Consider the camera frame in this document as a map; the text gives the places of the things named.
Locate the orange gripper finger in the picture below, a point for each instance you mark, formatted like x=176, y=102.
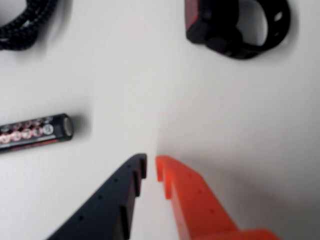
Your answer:
x=197, y=207

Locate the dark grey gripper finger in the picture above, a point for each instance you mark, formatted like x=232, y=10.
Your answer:
x=105, y=210

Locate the black AAA battery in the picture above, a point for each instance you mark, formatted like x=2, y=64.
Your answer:
x=32, y=133

